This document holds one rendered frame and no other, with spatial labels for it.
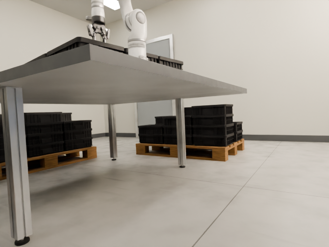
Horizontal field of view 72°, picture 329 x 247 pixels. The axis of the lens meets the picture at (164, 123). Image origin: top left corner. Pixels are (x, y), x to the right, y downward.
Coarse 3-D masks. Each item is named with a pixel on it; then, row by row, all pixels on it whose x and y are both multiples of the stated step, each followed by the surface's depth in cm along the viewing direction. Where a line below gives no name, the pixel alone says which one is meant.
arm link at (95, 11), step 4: (92, 8) 129; (96, 8) 128; (100, 8) 129; (92, 12) 129; (96, 12) 128; (100, 12) 129; (88, 16) 132; (92, 16) 129; (104, 16) 132; (88, 20) 134
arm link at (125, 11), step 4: (120, 0) 112; (124, 0) 112; (128, 0) 114; (120, 4) 113; (124, 4) 113; (128, 4) 114; (120, 8) 114; (124, 8) 114; (128, 8) 115; (132, 8) 117; (124, 12) 114; (128, 12) 116; (124, 16) 114; (124, 20) 114; (124, 24) 115; (128, 28) 116
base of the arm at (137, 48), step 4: (128, 44) 113; (132, 44) 111; (136, 44) 111; (140, 44) 112; (144, 44) 114; (128, 48) 114; (132, 48) 112; (136, 48) 111; (140, 48) 112; (144, 48) 114; (128, 52) 114; (132, 52) 112; (136, 52) 111; (140, 52) 112; (144, 52) 114; (136, 56) 111; (140, 56) 111; (144, 56) 114
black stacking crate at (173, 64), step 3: (159, 60) 160; (162, 60) 162; (159, 63) 160; (162, 63) 162; (165, 63) 165; (168, 63) 167; (171, 63) 170; (174, 63) 173; (177, 63) 176; (171, 66) 170; (174, 66) 173; (177, 66) 176; (180, 66) 178; (180, 69) 178
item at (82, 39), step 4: (72, 40) 117; (76, 40) 114; (80, 40) 114; (84, 40) 115; (88, 40) 117; (92, 40) 118; (64, 44) 123; (68, 44) 120; (96, 44) 120; (100, 44) 122; (104, 44) 124; (108, 44) 126; (112, 44) 128; (56, 48) 129; (60, 48) 126; (112, 48) 128; (116, 48) 130; (120, 48) 133; (48, 52) 136; (52, 52) 133
